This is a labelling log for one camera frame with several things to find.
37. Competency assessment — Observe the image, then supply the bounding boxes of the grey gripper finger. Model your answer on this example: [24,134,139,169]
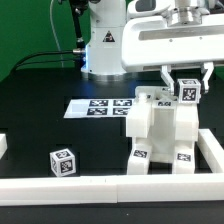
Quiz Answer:
[201,62,214,94]
[160,65,175,95]

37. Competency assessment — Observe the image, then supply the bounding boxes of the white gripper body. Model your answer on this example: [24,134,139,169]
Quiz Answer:
[121,0,224,72]

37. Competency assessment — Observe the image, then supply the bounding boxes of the small tagged cube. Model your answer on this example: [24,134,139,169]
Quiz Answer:
[178,79,201,104]

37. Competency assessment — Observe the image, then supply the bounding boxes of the white chair seat block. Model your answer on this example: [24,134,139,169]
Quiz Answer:
[149,101,175,163]

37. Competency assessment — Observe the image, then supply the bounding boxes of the white tagged block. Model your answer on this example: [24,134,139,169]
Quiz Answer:
[127,138,152,175]

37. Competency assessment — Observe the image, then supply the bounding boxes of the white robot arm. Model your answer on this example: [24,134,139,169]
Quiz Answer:
[82,0,224,92]

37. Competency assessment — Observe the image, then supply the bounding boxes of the white tagged sheet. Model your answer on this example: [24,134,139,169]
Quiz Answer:
[64,98,134,119]

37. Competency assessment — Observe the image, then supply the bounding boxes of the white tagged cube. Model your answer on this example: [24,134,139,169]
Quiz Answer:
[50,148,76,177]

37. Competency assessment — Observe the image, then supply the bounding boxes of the white block left edge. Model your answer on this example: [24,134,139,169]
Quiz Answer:
[0,134,7,159]

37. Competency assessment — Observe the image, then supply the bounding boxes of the white right rail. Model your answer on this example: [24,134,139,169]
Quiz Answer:
[197,129,224,173]

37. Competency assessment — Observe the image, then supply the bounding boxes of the white rail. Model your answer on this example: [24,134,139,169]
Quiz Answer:
[0,174,224,206]
[197,129,224,173]

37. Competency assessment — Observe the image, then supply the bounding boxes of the black cable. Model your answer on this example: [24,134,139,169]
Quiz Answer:
[9,48,84,75]

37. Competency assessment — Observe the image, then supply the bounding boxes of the white front rail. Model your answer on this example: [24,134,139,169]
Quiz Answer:
[0,174,224,206]

